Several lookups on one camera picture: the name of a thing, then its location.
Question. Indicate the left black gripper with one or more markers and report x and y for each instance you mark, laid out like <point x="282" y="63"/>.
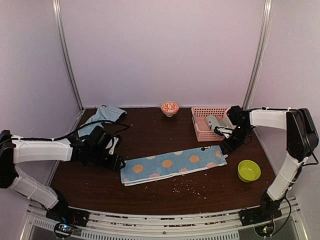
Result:
<point x="114" y="165"/>

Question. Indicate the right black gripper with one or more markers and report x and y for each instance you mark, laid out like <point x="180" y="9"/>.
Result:
<point x="229" y="146"/>

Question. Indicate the blue polka dot towel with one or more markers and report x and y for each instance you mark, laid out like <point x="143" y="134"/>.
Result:
<point x="172" y="164"/>

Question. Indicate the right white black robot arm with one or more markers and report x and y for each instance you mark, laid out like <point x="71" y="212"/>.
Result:
<point x="301" y="140"/>

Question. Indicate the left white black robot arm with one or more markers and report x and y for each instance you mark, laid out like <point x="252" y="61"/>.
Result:
<point x="15" y="150"/>

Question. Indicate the grey rolled towel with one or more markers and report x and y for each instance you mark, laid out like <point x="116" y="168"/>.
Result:
<point x="225" y="122"/>
<point x="212" y="122"/>

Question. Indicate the plain light blue towel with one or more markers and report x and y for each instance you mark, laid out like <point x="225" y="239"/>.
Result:
<point x="104" y="112"/>

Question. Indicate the pink plastic basket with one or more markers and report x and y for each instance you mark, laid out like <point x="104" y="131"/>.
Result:
<point x="202" y="131"/>

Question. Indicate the lime green bowl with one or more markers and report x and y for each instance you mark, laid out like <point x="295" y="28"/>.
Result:
<point x="248" y="171"/>

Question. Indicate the orange patterned ceramic bowl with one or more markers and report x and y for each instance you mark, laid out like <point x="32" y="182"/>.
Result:
<point x="169" y="108"/>

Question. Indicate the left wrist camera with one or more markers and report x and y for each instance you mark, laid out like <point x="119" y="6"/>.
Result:
<point x="113" y="144"/>

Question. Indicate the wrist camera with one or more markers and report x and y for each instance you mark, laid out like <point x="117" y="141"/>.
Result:
<point x="223" y="131"/>
<point x="113" y="144"/>

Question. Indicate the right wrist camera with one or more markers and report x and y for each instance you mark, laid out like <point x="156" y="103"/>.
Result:
<point x="223" y="131"/>

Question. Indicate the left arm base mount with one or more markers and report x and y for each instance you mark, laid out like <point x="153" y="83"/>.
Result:
<point x="73" y="217"/>

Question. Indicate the front aluminium rail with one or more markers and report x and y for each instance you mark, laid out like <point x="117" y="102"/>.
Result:
<point x="221" y="225"/>

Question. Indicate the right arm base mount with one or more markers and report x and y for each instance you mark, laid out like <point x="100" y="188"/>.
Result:
<point x="252" y="216"/>

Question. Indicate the right aluminium frame post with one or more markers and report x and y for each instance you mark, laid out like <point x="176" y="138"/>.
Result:
<point x="260" y="50"/>

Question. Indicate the aluminium frame post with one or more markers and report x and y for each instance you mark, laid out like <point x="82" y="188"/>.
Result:
<point x="260" y="50"/>
<point x="65" y="53"/>

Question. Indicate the left aluminium frame post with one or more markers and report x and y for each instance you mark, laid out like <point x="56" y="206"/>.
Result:
<point x="65" y="53"/>

